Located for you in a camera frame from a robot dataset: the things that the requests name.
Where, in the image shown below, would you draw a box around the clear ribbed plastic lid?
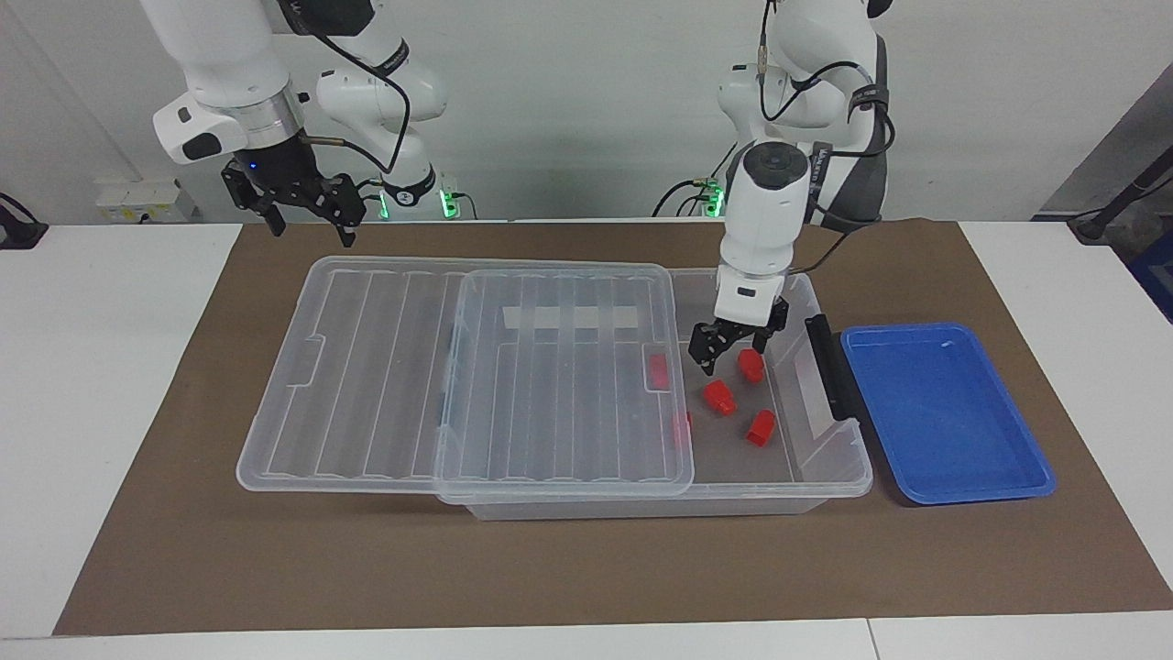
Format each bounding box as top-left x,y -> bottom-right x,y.
236,256 -> 696,497

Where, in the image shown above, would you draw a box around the black box latch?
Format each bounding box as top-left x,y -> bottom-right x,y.
805,314 -> 861,423

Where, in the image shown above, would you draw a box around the black clamp mount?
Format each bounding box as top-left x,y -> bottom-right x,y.
0,192 -> 49,250

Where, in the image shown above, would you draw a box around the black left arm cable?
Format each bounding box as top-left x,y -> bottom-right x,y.
757,0 -> 897,276

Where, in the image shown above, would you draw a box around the black left arm base cables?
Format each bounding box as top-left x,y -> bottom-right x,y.
652,137 -> 734,219

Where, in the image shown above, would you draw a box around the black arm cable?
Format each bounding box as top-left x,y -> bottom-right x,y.
757,0 -> 897,276
275,0 -> 409,180

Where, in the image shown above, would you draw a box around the white wall socket strip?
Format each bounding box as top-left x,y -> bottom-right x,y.
95,179 -> 196,224

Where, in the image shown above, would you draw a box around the blue plastic tray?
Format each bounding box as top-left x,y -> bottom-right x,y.
839,323 -> 1057,506

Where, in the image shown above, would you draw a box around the black stand pole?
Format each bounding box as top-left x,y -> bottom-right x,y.
1070,151 -> 1173,244

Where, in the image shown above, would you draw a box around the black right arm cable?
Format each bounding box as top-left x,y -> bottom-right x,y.
275,0 -> 409,180

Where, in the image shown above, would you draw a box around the clear plastic storage box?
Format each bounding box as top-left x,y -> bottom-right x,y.
438,266 -> 873,522

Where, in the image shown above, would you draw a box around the blue crate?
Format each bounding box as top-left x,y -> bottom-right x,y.
1125,234 -> 1173,324

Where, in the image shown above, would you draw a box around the white tape label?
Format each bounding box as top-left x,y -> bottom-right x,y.
502,305 -> 642,333

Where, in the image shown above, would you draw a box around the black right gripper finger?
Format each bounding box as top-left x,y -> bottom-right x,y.
222,164 -> 285,238
320,173 -> 368,249

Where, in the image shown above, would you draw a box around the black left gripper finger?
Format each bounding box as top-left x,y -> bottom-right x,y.
756,306 -> 792,355
688,320 -> 740,379

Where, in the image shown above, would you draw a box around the brown table mat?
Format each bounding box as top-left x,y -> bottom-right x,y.
52,218 -> 1173,637

